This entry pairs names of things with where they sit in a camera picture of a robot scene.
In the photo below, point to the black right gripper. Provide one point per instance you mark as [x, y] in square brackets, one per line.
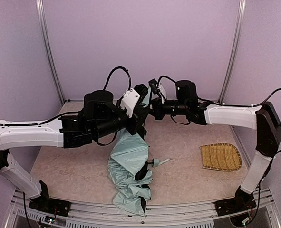
[156, 108]

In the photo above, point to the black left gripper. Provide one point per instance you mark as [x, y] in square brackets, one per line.
[135, 123]

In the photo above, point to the mint green black umbrella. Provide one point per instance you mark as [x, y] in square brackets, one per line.
[128, 170]

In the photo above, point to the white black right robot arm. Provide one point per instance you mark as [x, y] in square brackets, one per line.
[259, 117]

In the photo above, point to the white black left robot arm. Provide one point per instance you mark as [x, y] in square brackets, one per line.
[98, 118]

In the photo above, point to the woven bamboo tray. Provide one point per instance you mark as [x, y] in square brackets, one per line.
[221, 157]

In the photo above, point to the grey aluminium frame post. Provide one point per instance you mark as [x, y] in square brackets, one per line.
[234, 50]

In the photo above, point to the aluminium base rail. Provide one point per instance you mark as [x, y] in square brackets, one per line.
[257, 211]

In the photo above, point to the grey aluminium left post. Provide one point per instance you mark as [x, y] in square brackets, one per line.
[48, 49]

